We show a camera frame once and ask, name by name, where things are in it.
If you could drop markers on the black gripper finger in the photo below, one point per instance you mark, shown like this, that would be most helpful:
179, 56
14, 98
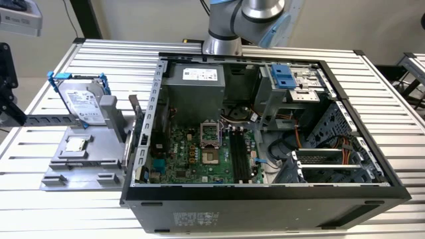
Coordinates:
7, 67
11, 114

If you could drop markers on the blue RAM stick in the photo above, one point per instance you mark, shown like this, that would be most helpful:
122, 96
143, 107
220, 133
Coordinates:
50, 120

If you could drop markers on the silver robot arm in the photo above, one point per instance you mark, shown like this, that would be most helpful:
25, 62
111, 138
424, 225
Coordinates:
226, 22

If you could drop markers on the black RAM slot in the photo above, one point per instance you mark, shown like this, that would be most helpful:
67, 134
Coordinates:
246, 154
242, 154
238, 154
234, 154

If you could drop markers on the blue disk carrier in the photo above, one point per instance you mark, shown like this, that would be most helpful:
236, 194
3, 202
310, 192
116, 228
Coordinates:
62, 76

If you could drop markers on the silver hard disk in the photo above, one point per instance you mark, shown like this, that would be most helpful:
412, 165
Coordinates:
79, 102

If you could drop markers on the silver CPU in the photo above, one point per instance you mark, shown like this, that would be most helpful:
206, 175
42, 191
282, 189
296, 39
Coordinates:
75, 145

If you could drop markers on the grey parts rack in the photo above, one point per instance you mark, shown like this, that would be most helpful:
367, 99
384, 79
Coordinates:
99, 147

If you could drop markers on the graphics card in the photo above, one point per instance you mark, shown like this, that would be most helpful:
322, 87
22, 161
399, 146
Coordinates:
139, 114

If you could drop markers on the teal board connector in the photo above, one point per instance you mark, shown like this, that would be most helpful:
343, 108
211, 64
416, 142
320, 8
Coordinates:
159, 165

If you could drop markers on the white board power connector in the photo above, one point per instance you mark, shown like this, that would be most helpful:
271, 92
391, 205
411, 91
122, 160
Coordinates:
188, 136

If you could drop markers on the grey power supply unit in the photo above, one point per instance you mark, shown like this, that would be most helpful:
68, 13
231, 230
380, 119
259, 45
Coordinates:
194, 99

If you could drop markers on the yellow black clamp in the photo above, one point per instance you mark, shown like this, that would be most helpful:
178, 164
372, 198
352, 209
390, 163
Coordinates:
191, 41

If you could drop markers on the CPU socket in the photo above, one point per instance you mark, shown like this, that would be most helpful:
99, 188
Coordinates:
211, 156

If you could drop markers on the green motherboard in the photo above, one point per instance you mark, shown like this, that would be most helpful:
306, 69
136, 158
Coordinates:
212, 171

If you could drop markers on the blue data plug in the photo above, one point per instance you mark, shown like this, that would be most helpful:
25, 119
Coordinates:
260, 160

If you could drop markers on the black PC case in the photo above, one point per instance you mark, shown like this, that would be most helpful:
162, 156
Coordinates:
232, 214

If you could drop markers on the grey drive cage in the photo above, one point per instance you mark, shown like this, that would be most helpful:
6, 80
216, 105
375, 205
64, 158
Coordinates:
271, 99

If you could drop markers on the blue drive latch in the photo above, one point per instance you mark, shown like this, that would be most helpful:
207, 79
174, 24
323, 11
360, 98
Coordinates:
282, 74

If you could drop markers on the silver drive unit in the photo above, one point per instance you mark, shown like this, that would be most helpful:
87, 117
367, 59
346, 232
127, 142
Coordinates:
304, 96

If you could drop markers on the metal disk bay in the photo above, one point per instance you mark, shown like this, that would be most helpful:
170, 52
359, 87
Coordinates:
328, 166

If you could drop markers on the metal slat table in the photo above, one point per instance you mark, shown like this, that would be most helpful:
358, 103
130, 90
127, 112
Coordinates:
415, 62

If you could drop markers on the black vertical post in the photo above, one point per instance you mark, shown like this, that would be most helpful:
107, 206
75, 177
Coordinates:
87, 20

